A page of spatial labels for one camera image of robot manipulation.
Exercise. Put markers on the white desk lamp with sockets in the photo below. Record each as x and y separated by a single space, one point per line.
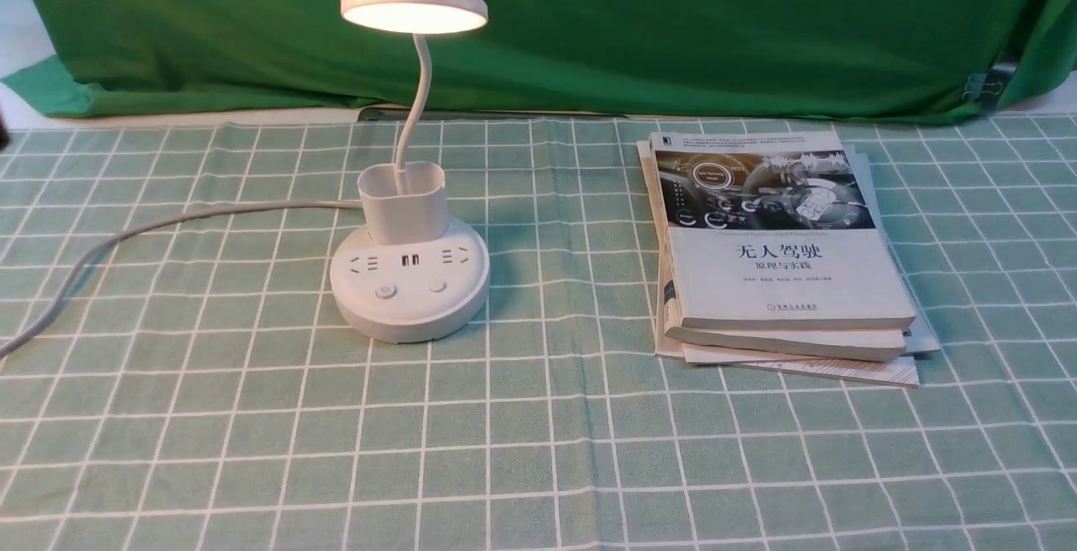
411 273

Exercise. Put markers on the top book autonomous driving cover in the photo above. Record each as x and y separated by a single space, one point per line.
782 273

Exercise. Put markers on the green checked tablecloth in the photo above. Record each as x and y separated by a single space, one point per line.
201 391

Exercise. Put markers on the bottom thin book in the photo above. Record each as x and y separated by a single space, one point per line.
901 372

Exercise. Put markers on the thin book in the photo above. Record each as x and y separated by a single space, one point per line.
901 372
880 346

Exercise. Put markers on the green backdrop cloth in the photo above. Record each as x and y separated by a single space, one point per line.
907 60

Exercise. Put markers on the black binder clip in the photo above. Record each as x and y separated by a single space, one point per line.
986 89

